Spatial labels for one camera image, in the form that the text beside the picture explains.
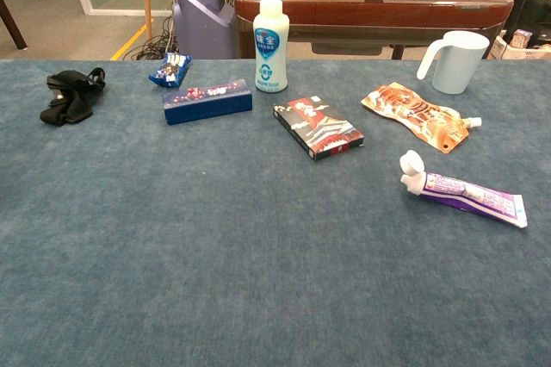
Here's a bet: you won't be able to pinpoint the purple white toothpaste tube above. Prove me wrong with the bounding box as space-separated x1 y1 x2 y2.
399 149 529 229

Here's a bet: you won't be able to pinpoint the red black printed box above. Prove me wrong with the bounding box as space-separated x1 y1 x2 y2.
272 96 366 162

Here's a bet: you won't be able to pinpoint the dark blue rectangular box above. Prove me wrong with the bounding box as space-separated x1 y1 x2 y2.
161 78 254 127

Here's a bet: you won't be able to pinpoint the white bottle blue label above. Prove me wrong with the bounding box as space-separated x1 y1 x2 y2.
252 0 290 94

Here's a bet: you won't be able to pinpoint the blue snack packet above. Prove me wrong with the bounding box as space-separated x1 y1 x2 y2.
148 52 193 89

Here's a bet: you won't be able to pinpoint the orange spout pouch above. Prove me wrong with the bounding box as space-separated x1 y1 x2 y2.
360 82 483 155

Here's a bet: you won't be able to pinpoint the grey blue robot torso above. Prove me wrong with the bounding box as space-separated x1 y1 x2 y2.
172 0 237 60

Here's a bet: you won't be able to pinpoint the brown mahjong table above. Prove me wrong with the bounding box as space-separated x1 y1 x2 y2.
234 0 516 61

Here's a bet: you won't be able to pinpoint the light blue mug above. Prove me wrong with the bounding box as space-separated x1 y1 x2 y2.
416 30 492 96

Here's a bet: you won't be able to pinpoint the white plastic basket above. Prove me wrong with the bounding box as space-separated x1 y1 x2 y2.
490 34 551 61

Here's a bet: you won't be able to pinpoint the small printed carton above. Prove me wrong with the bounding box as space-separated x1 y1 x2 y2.
509 28 535 50

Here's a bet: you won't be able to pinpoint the dark table leg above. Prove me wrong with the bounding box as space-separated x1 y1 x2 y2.
0 0 28 51

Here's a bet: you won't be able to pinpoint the black bag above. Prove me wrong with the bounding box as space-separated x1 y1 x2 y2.
502 0 551 47

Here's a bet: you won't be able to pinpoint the black floor cables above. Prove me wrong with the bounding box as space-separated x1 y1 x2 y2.
125 16 177 61

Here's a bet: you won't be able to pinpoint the black strap bundle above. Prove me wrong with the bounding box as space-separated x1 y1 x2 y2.
39 67 107 128

